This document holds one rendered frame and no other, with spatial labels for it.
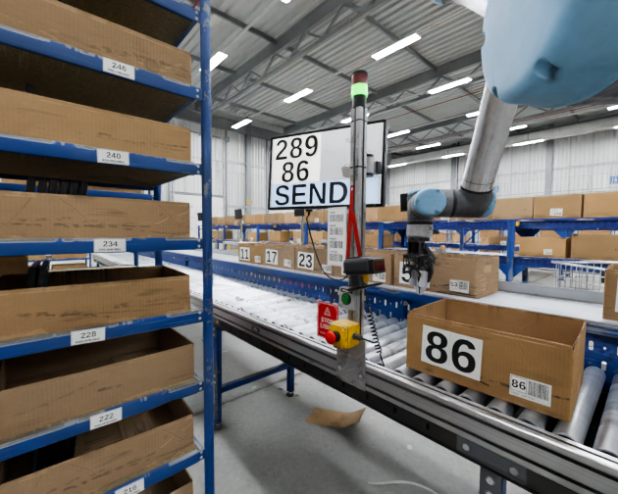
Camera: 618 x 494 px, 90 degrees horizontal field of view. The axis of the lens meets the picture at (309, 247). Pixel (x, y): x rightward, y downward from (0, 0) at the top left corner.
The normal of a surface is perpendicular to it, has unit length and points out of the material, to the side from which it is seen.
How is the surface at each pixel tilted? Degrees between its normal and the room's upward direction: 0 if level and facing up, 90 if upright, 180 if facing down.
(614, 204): 90
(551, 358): 90
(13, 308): 91
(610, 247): 90
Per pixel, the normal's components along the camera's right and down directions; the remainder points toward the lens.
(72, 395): 0.68, 0.07
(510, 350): -0.71, 0.04
